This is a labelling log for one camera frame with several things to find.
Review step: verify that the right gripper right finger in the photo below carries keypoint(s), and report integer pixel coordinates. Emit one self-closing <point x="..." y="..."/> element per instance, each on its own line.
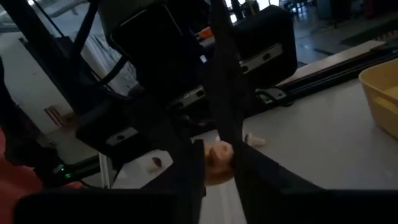
<point x="273" y="193"/>

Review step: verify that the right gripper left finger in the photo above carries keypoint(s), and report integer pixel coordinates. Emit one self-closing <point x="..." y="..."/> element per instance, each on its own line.
<point x="192" y="168"/>

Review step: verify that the red and tan toy vegetable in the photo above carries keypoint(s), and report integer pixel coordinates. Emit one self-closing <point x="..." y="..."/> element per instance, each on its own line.
<point x="155" y="161"/>
<point x="217" y="161"/>

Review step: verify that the cream vegetable piece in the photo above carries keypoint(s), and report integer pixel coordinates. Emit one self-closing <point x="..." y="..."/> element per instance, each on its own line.
<point x="255" y="140"/>

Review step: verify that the yellow plastic basket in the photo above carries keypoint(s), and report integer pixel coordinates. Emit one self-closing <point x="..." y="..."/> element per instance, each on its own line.
<point x="382" y="93"/>

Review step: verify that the red object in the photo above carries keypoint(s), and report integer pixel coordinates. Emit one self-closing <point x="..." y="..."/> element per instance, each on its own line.
<point x="15" y="186"/>

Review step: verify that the white box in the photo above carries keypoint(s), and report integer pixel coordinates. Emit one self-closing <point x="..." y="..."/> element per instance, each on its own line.
<point x="25" y="77"/>

